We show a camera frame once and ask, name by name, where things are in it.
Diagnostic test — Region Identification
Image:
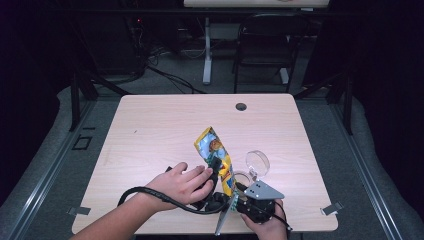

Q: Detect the clear jar with beige lid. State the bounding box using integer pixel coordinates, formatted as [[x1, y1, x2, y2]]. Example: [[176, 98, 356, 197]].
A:
[[230, 149, 271, 201]]

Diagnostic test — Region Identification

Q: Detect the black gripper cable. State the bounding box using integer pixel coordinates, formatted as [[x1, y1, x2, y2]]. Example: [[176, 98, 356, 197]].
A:
[[273, 201, 294, 232], [117, 185, 231, 215]]

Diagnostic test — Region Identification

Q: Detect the yellow spout pouch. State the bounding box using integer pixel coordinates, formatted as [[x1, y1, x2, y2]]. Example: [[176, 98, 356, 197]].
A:
[[193, 125, 238, 198]]

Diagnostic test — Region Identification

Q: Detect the white floor cable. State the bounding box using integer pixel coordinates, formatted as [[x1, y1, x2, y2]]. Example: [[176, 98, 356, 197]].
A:
[[180, 49, 207, 60]]

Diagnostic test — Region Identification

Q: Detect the black metal stand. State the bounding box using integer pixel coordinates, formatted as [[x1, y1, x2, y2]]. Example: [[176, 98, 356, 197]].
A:
[[293, 71, 354, 136], [68, 66, 131, 133]]

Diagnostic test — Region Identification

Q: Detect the grey metal floor rail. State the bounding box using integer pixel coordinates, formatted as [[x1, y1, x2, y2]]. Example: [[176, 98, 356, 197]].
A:
[[333, 103, 405, 240], [3, 99, 98, 240]]

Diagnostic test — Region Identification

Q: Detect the person's left hand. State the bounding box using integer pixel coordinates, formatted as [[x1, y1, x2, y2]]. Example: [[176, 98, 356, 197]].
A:
[[145, 162, 215, 212]]

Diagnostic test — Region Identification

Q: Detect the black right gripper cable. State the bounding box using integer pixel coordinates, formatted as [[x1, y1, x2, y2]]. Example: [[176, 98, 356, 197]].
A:
[[273, 201, 294, 232]]

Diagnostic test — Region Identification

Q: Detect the person's right hand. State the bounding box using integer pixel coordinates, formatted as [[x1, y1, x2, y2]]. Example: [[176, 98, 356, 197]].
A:
[[240, 199, 290, 240]]

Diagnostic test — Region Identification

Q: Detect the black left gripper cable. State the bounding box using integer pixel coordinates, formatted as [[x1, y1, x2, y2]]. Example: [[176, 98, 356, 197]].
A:
[[117, 185, 231, 215]]

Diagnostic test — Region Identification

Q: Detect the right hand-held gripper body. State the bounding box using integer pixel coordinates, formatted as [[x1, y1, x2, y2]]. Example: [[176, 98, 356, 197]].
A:
[[236, 179, 285, 224]]

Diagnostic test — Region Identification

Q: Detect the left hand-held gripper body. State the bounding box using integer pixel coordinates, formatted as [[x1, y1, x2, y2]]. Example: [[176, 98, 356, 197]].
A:
[[194, 192, 240, 237]]

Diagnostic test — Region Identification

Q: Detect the black floor cable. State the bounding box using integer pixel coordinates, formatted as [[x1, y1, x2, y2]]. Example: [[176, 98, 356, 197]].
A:
[[146, 64, 207, 95]]

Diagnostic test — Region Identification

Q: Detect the grey tape piece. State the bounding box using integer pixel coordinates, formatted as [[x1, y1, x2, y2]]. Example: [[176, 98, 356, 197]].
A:
[[67, 206, 92, 216], [320, 201, 344, 216]]

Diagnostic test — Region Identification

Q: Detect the black folding chair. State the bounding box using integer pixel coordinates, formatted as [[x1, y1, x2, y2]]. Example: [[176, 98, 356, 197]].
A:
[[232, 13, 309, 94]]

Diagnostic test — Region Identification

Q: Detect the dark equipment with red light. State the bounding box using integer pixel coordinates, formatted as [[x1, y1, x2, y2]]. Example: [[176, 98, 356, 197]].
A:
[[124, 14, 149, 73]]

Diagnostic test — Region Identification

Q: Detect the white desk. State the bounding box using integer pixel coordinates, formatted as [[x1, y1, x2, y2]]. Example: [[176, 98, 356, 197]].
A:
[[183, 0, 331, 86]]

